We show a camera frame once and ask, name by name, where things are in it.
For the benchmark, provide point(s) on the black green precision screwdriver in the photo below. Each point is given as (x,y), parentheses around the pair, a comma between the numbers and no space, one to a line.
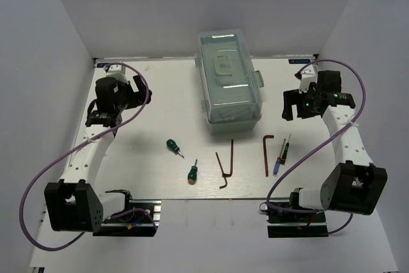
(285,152)

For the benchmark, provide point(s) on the right blue table label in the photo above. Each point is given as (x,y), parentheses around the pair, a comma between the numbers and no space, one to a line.
(299,61)

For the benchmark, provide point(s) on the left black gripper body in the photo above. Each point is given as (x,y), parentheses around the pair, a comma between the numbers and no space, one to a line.
(128,99)

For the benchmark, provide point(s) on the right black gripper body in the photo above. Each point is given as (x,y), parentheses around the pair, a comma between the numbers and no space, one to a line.
(306,109)

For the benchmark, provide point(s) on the small brown hex key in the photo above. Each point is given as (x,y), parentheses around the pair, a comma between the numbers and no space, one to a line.
(222,172)

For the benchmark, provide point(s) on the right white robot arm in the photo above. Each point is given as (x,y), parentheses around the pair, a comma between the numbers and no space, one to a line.
(355,185)

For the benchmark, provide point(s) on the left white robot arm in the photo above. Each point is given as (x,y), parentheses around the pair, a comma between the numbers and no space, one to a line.
(72,203)

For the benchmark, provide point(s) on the dark green stubby screwdriver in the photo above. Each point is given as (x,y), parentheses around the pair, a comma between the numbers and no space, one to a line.
(171,145)

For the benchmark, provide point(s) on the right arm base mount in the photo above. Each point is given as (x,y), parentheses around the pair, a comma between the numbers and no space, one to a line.
(282,224)

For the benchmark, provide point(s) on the blue handled precision screwdriver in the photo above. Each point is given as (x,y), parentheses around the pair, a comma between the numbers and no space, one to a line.
(278,161)

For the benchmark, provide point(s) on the green orange stubby screwdriver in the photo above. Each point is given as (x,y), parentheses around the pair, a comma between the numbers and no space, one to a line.
(192,175)

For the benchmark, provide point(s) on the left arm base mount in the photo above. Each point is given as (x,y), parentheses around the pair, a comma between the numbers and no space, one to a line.
(143,223)

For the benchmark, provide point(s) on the long brown hex key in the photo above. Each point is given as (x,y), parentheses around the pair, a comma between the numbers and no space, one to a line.
(227,175)

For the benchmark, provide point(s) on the green toolbox with clear lid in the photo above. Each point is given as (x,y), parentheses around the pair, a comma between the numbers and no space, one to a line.
(231,97)

